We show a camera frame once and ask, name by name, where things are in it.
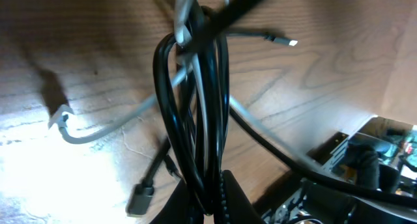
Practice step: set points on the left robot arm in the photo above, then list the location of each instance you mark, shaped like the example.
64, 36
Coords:
296, 200

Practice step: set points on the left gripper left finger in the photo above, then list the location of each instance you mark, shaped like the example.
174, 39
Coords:
178, 208

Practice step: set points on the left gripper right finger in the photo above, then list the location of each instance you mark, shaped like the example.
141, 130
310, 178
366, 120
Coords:
233, 206

